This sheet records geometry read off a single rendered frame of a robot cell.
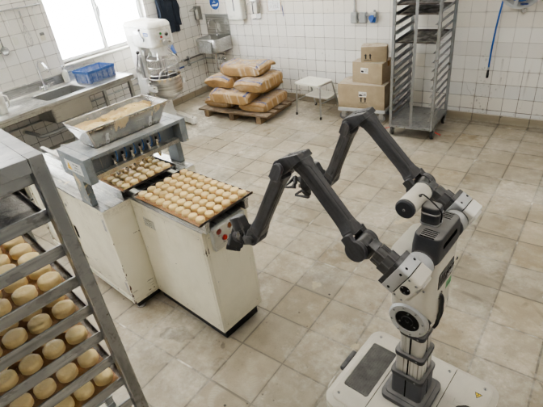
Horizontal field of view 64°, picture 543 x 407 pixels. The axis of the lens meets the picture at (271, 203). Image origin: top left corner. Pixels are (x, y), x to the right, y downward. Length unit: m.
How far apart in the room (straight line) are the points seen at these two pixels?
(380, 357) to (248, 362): 0.80
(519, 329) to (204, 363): 1.87
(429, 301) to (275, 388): 1.21
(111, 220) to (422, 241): 1.90
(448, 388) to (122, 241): 2.00
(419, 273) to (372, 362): 1.00
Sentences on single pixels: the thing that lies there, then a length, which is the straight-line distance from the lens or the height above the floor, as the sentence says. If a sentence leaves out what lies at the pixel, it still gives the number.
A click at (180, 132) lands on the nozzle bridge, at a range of 2.95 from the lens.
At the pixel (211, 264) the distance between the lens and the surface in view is 2.45.
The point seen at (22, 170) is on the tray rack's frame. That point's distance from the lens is 0.94.
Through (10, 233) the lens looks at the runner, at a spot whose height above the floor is 1.68.
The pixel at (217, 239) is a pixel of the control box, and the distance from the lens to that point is 2.36.
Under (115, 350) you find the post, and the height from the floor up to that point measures 1.28.
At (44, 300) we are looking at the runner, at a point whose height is 1.50.
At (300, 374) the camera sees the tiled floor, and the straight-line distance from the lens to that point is 2.66.
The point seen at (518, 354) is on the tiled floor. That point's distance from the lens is 2.91.
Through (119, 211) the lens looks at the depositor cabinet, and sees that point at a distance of 2.83.
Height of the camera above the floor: 2.12
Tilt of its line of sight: 31 degrees down
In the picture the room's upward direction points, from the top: 7 degrees counter-clockwise
